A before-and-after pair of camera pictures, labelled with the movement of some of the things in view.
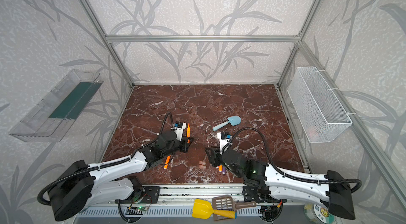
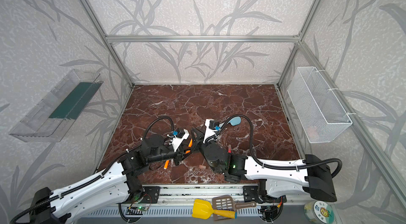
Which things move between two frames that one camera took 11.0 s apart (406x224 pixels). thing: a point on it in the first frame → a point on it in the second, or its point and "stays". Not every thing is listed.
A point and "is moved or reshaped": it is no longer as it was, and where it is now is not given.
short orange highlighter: (168, 159) stays
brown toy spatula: (227, 202) stays
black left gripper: (184, 145) → (181, 153)
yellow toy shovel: (202, 209) stays
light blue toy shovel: (233, 120) stays
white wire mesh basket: (323, 115) stays
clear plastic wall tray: (51, 120) stays
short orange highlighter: (188, 133) is moved or reshaped
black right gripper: (214, 156) → (202, 143)
